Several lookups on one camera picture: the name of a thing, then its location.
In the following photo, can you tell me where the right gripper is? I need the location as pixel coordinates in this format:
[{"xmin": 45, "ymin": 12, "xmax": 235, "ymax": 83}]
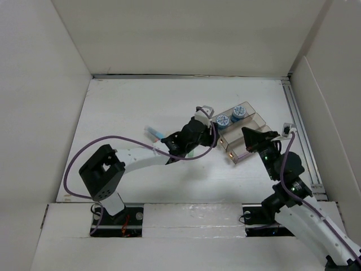
[{"xmin": 240, "ymin": 126, "xmax": 280, "ymax": 180}]

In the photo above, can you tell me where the blue highlighter pen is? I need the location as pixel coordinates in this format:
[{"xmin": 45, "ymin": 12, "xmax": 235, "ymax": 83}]
[{"xmin": 144, "ymin": 125, "xmax": 165, "ymax": 142}]

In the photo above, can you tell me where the blue round jar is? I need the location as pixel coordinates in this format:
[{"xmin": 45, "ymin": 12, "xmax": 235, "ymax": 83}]
[
  {"xmin": 231, "ymin": 106, "xmax": 246, "ymax": 123},
  {"xmin": 215, "ymin": 115, "xmax": 230, "ymax": 130}
]

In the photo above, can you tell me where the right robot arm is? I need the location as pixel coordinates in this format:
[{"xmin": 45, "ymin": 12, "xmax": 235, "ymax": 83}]
[{"xmin": 242, "ymin": 127, "xmax": 360, "ymax": 270}]

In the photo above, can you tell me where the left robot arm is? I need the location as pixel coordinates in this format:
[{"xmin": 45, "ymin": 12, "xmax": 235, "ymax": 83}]
[{"xmin": 79, "ymin": 117, "xmax": 219, "ymax": 224}]

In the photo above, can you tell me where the clear three-drawer organizer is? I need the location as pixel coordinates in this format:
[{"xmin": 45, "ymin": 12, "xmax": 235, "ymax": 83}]
[{"xmin": 212, "ymin": 102, "xmax": 271, "ymax": 164}]

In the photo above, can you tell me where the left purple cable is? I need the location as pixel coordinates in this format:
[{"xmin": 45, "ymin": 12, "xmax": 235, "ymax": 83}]
[{"xmin": 63, "ymin": 108, "xmax": 220, "ymax": 237}]

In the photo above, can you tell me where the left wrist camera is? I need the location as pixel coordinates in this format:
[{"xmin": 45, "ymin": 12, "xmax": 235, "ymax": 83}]
[{"xmin": 194, "ymin": 106, "xmax": 214, "ymax": 127}]

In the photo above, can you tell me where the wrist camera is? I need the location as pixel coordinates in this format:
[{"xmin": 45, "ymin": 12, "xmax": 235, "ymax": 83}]
[
  {"xmin": 272, "ymin": 123, "xmax": 297, "ymax": 141},
  {"xmin": 194, "ymin": 106, "xmax": 214, "ymax": 127}
]

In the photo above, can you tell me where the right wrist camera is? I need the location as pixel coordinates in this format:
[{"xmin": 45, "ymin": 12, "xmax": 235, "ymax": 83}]
[{"xmin": 272, "ymin": 123, "xmax": 297, "ymax": 141}]

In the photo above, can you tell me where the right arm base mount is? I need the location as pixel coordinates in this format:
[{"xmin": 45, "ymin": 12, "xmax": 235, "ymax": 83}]
[{"xmin": 239, "ymin": 204, "xmax": 294, "ymax": 238}]

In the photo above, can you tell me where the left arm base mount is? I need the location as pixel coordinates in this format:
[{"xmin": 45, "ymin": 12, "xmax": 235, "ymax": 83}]
[{"xmin": 90, "ymin": 204, "xmax": 144, "ymax": 238}]

